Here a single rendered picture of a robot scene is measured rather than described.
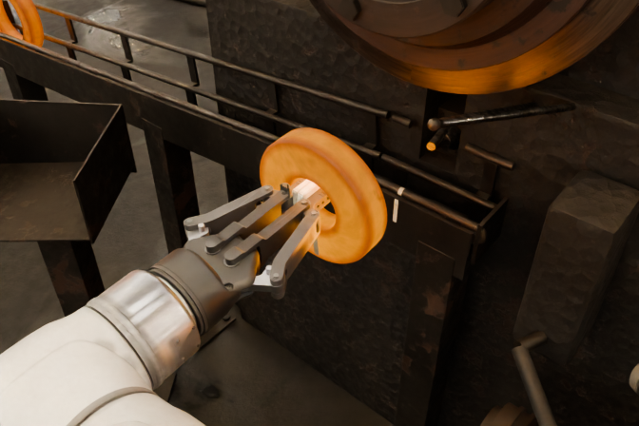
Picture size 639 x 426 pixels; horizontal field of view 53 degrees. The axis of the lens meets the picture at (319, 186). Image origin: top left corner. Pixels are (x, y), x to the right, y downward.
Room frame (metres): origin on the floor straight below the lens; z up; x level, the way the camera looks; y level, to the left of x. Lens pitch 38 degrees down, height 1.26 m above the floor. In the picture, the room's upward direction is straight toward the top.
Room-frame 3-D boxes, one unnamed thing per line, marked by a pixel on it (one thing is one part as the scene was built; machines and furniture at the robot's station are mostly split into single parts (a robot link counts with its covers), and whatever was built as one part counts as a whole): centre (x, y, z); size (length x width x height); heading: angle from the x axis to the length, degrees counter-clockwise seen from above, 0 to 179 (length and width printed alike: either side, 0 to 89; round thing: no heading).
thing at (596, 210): (0.57, -0.32, 0.68); 0.11 x 0.08 x 0.24; 140
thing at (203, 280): (0.41, 0.10, 0.84); 0.09 x 0.08 x 0.07; 140
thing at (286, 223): (0.46, 0.05, 0.84); 0.11 x 0.01 x 0.04; 139
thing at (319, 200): (0.50, 0.00, 0.84); 0.05 x 0.03 x 0.01; 140
